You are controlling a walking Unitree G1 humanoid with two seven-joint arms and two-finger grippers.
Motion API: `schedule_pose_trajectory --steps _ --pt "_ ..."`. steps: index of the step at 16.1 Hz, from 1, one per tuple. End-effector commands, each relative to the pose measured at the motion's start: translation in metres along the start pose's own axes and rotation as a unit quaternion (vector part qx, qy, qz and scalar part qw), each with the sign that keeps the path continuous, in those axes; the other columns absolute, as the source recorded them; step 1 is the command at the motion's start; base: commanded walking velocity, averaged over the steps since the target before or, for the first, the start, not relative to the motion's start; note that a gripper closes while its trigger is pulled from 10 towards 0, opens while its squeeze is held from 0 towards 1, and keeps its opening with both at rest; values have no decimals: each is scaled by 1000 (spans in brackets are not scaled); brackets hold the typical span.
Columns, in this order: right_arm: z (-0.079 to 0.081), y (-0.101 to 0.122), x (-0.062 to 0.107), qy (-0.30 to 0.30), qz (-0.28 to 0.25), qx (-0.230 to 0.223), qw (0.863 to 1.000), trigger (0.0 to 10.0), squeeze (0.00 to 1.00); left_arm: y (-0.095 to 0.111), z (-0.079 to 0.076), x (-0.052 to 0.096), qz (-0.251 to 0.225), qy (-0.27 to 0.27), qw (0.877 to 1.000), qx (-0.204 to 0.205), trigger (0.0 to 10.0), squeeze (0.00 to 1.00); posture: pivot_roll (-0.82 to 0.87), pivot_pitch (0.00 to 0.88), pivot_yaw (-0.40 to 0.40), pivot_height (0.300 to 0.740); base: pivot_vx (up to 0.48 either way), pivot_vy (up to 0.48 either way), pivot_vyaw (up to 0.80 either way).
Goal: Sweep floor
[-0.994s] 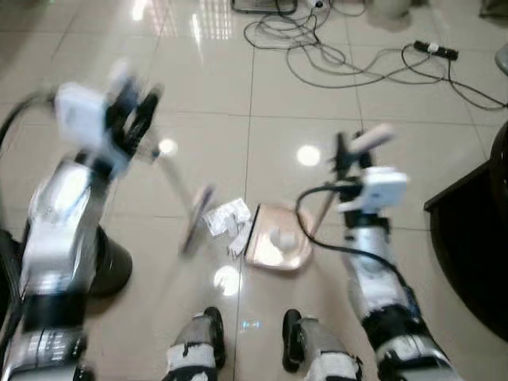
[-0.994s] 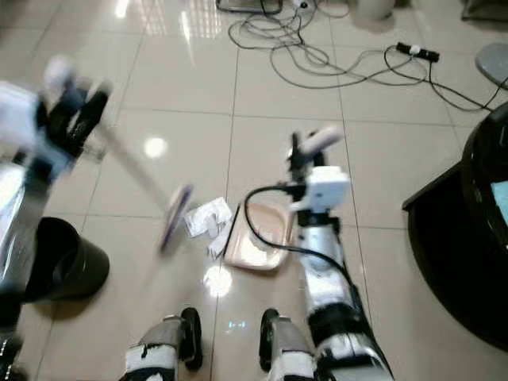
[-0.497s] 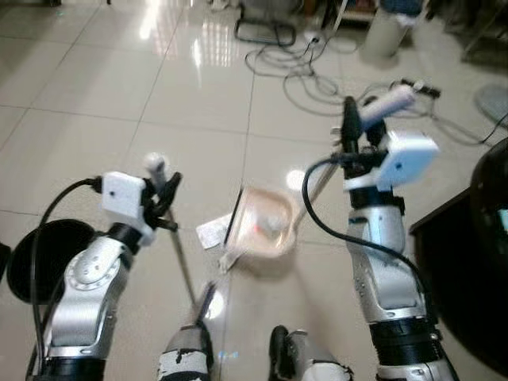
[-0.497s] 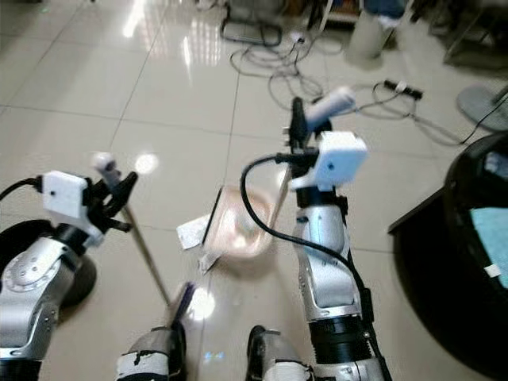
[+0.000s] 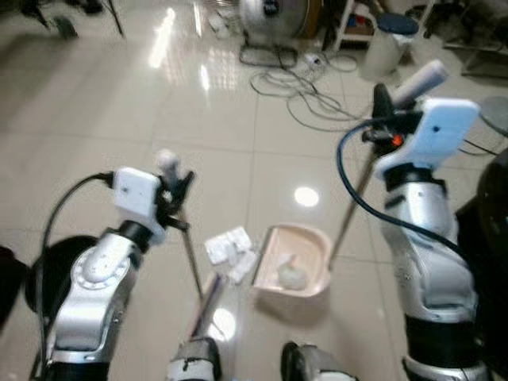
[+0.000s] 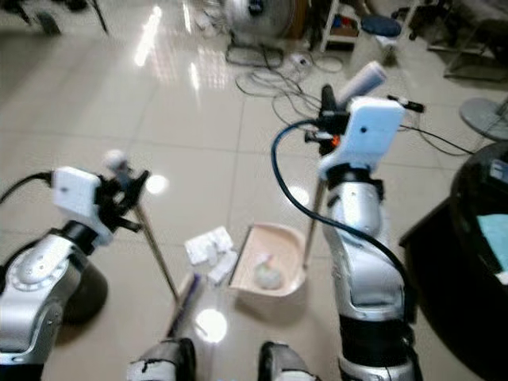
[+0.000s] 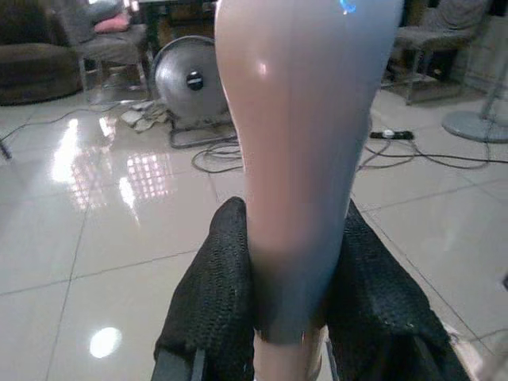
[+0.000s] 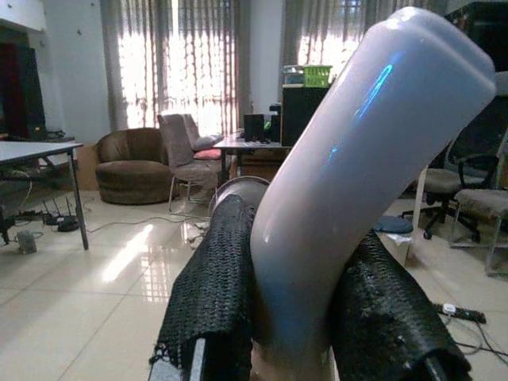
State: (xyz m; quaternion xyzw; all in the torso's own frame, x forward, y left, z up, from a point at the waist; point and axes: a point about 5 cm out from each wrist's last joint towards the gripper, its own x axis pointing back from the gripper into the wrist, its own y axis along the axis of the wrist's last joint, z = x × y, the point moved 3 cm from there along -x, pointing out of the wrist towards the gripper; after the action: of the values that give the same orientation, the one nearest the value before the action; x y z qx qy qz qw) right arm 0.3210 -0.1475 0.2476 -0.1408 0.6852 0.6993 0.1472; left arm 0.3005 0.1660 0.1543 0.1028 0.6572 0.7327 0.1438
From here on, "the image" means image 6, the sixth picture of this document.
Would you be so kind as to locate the white bin with blue lid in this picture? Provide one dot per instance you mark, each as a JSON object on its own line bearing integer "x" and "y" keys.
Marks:
{"x": 382, "y": 32}

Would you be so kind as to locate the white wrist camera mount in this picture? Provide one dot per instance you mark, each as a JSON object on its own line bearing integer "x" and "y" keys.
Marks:
{"x": 78, "y": 194}
{"x": 369, "y": 131}

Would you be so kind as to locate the black round base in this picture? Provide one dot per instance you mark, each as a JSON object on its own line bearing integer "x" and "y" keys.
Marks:
{"x": 86, "y": 294}

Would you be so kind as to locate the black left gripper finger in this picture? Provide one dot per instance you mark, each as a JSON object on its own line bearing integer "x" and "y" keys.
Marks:
{"x": 136, "y": 189}

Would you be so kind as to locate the small white paper scrap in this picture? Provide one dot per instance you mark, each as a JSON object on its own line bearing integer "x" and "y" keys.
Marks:
{"x": 222, "y": 268}

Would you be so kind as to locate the white shelf unit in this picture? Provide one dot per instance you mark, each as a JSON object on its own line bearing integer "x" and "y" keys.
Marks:
{"x": 341, "y": 22}

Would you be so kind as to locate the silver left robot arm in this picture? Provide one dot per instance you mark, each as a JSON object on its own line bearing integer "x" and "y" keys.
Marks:
{"x": 40, "y": 278}

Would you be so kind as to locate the light blue paper sheet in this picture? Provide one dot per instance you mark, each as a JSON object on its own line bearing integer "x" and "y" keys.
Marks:
{"x": 494, "y": 242}

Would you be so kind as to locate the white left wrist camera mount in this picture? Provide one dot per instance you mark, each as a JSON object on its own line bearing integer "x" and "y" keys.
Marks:
{"x": 78, "y": 194}

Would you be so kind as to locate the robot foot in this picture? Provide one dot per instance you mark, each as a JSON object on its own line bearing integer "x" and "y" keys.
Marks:
{"x": 286, "y": 363}
{"x": 159, "y": 361}

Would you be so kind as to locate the white blister packaging piece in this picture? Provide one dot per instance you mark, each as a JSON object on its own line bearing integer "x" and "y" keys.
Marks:
{"x": 206, "y": 244}

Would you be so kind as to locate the white power strip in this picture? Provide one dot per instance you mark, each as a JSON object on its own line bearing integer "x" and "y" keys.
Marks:
{"x": 302, "y": 61}

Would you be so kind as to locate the metal frame rack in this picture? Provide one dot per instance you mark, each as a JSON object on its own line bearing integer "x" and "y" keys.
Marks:
{"x": 472, "y": 51}

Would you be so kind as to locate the black tripod legs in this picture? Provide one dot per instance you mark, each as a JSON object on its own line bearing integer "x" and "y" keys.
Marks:
{"x": 48, "y": 22}

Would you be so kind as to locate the small black device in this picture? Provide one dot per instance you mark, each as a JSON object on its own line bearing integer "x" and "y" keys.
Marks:
{"x": 406, "y": 103}

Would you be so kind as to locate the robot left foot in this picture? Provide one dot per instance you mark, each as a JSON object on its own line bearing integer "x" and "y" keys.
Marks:
{"x": 159, "y": 361}

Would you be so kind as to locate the grey round disc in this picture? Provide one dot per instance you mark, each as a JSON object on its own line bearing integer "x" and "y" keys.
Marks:
{"x": 486, "y": 119}

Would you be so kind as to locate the large black bin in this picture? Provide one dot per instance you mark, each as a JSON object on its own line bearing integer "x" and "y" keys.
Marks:
{"x": 460, "y": 302}

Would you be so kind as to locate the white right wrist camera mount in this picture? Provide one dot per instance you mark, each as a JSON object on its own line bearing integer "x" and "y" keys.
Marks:
{"x": 369, "y": 131}

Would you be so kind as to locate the crumpled white paper ball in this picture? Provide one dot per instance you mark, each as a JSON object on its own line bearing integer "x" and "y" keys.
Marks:
{"x": 268, "y": 274}

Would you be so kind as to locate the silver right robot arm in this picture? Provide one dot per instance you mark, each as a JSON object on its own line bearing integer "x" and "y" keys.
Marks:
{"x": 369, "y": 270}

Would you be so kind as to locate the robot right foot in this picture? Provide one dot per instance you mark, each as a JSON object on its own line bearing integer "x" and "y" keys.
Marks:
{"x": 286, "y": 363}

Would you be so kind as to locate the broom with metal pole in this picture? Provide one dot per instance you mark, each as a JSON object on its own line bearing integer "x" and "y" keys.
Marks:
{"x": 184, "y": 305}

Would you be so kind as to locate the silver floor fan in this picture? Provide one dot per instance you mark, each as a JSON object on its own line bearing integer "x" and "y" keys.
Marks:
{"x": 255, "y": 20}

